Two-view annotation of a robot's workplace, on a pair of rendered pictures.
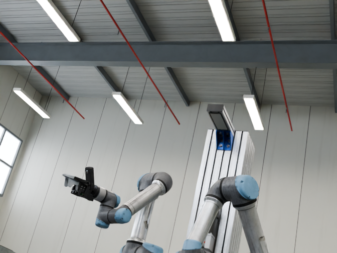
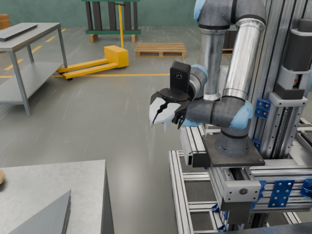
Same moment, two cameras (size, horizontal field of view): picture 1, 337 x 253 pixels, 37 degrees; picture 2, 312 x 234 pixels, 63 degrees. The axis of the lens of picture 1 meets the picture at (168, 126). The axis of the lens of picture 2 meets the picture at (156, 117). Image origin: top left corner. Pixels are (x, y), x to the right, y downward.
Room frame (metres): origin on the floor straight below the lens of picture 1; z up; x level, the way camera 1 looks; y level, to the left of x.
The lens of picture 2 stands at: (1.97, 0.65, 1.73)
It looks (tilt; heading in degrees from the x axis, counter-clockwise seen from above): 29 degrees down; 334
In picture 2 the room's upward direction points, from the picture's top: straight up
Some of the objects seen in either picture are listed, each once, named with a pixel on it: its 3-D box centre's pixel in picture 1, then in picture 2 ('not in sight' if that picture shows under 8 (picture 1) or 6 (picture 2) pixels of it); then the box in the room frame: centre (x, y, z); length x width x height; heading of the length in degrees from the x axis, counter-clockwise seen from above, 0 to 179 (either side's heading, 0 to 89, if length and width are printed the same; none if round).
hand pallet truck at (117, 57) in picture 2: not in sight; (91, 40); (7.05, -0.44, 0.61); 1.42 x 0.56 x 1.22; 102
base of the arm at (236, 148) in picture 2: not in sight; (233, 138); (2.67, -0.07, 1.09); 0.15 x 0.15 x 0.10
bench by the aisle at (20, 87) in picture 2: not in sight; (25, 62); (6.46, 0.78, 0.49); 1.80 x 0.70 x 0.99; 154
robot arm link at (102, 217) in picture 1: (106, 216); (195, 109); (2.58, 0.21, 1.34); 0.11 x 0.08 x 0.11; 40
